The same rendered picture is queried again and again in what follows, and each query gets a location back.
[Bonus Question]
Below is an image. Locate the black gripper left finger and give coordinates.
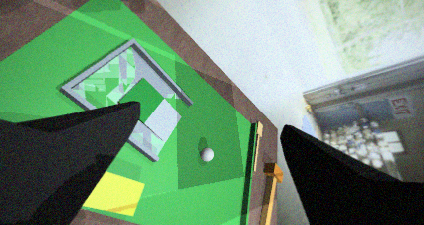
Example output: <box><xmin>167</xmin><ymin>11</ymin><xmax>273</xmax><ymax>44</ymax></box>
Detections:
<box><xmin>0</xmin><ymin>101</ymin><xmax>141</xmax><ymax>225</ymax></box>

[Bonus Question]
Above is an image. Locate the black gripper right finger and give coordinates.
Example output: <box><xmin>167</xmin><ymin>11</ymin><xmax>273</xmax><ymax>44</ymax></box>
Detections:
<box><xmin>280</xmin><ymin>124</ymin><xmax>424</xmax><ymax>225</ymax></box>

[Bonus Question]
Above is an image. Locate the white golf ball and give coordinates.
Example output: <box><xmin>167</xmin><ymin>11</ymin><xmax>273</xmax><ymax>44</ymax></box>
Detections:
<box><xmin>200</xmin><ymin>147</ymin><xmax>214</xmax><ymax>162</ymax></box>

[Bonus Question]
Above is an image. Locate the green mat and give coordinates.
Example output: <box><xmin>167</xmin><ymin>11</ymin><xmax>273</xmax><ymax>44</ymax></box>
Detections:
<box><xmin>0</xmin><ymin>0</ymin><xmax>251</xmax><ymax>225</ymax></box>

